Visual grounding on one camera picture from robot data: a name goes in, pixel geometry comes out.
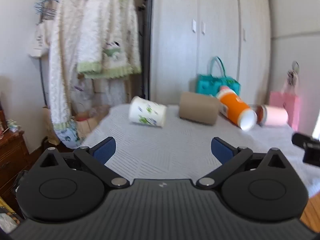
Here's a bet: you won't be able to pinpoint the white quilted bedspread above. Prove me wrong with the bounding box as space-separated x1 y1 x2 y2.
81 103 320 198

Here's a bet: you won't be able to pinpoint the brown paper cup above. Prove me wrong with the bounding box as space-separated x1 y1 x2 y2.
178 91 221 126

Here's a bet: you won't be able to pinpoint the pink gift bag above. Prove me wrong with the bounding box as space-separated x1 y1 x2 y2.
269 61 300 131

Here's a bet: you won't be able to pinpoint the white fleece top green trim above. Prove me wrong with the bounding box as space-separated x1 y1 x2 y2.
76 0 142 80

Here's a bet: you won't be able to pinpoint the teal handbag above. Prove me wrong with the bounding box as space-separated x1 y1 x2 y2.
196 56 241 98

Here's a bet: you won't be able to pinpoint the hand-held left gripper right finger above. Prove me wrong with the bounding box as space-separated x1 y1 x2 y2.
196 137 293 189

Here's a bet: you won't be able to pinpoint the white cup with green print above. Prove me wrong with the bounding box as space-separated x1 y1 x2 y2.
129 96 168 128

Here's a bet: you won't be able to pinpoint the black folded frame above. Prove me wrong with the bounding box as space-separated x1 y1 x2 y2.
137 0 153 101

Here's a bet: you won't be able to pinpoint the pink cup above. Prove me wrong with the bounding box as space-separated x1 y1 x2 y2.
256 105 289 127

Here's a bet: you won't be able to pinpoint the hanging white fluffy clothes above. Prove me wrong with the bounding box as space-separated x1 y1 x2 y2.
37 0 93 110

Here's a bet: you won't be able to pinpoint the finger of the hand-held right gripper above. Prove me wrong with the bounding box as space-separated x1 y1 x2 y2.
292 132 320 167

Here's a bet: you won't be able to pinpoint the white wardrobe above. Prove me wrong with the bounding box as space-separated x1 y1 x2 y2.
149 0 273 107

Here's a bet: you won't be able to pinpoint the long white fleece garment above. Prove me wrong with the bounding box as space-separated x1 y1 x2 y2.
47 0 87 147

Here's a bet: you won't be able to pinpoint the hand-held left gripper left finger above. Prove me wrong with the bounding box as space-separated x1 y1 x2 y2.
32 137 130 188

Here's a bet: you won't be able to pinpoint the orange and white cup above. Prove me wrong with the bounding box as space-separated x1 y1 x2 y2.
216 85 258 132

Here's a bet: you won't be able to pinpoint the white printed t-shirt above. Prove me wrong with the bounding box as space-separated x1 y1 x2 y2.
27 19 53 58

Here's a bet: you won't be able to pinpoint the brown wooden dresser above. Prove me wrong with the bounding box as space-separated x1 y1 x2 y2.
0 129 32 207

